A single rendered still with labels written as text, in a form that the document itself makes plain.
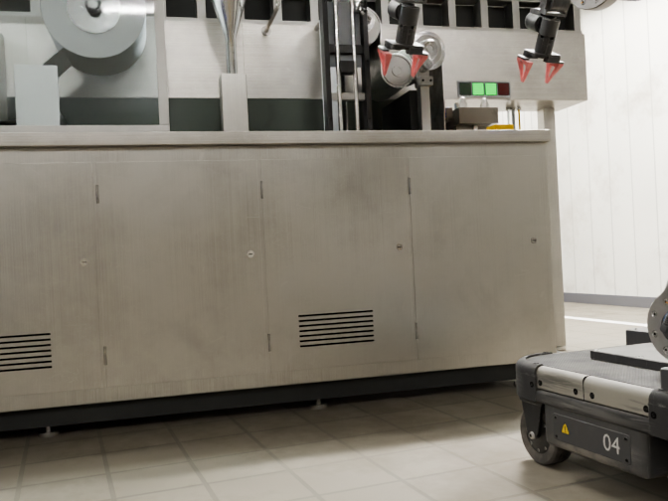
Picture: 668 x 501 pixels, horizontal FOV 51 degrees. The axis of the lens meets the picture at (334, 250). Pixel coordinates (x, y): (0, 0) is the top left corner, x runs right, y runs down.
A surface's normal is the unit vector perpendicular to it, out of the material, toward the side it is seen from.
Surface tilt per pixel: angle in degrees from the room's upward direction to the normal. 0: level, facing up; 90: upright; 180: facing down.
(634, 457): 90
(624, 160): 90
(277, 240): 90
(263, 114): 90
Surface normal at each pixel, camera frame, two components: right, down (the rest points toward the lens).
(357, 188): 0.25, -0.01
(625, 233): -0.93, 0.04
